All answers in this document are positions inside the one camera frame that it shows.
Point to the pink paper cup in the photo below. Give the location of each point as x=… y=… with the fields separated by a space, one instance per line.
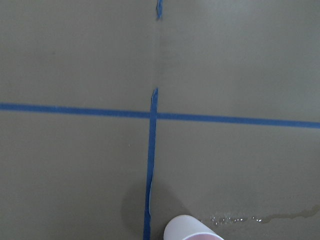
x=186 y=227

